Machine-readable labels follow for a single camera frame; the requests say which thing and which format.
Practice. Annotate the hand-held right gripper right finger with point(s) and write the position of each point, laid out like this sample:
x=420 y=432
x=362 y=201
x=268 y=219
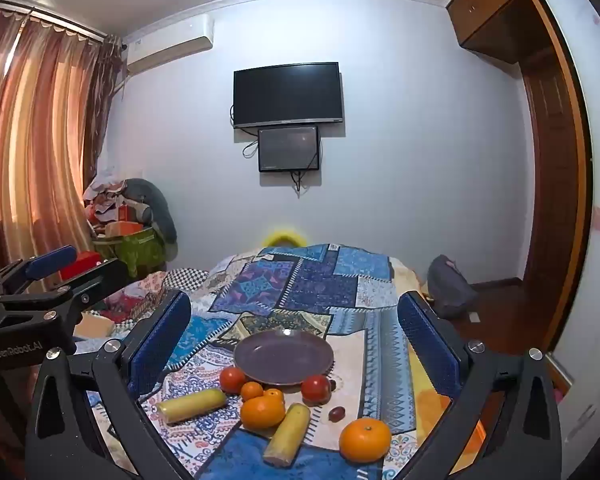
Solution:
x=426 y=347

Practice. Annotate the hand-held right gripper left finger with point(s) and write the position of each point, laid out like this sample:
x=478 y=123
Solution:
x=164 y=342

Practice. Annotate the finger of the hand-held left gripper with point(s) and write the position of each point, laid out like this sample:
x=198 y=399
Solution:
x=50 y=261
x=100 y=277

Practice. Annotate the yellow banana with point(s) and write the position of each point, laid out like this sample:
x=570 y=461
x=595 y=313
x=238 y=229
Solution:
x=287 y=432
x=190 y=405

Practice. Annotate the red tomato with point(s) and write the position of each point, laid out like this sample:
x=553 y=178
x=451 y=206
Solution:
x=232 y=380
x=315 y=389

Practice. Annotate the small orange mandarin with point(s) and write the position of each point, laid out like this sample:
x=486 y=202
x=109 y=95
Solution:
x=275 y=395
x=251 y=391

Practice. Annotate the large orange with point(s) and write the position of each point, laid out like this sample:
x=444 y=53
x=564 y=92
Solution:
x=365 y=440

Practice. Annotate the purple plate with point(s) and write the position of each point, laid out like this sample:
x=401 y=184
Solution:
x=280 y=355

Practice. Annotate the medium orange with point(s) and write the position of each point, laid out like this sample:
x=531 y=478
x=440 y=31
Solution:
x=262 y=412

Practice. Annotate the red box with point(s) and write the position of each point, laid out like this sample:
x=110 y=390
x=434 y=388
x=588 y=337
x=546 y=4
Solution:
x=82 y=262

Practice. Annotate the green bag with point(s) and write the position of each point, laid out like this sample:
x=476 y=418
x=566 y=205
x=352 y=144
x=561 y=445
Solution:
x=135 y=252

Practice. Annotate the grey backpack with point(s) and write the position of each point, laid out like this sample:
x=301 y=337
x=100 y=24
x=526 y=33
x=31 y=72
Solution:
x=450 y=287

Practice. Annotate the black white checkered cloth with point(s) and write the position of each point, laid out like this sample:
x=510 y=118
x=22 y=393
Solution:
x=190 y=278

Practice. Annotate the pile of clutter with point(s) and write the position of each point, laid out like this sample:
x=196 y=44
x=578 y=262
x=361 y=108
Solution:
x=107 y=200

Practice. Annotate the grey plush toy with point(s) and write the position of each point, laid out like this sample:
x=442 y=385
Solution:
x=157 y=205

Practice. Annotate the blue patchwork blanket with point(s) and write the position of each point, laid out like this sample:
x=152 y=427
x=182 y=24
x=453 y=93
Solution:
x=320 y=280

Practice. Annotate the orange brown curtain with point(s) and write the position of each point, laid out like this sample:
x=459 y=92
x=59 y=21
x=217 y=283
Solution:
x=35 y=135

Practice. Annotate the yellow round item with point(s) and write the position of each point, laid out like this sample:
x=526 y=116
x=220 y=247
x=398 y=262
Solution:
x=282 y=237

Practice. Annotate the wooden door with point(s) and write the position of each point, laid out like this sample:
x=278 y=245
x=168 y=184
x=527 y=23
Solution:
x=555 y=185

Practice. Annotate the white air conditioner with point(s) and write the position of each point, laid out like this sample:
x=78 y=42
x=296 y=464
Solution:
x=170 y=42

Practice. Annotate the wooden overhead cabinet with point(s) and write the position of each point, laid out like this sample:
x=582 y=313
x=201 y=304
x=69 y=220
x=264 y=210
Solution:
x=495 y=5

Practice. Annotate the small black wall monitor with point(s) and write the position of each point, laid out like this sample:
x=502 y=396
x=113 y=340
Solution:
x=288 y=149

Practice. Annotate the black wall television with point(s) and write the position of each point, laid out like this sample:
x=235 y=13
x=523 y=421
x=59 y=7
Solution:
x=287 y=94

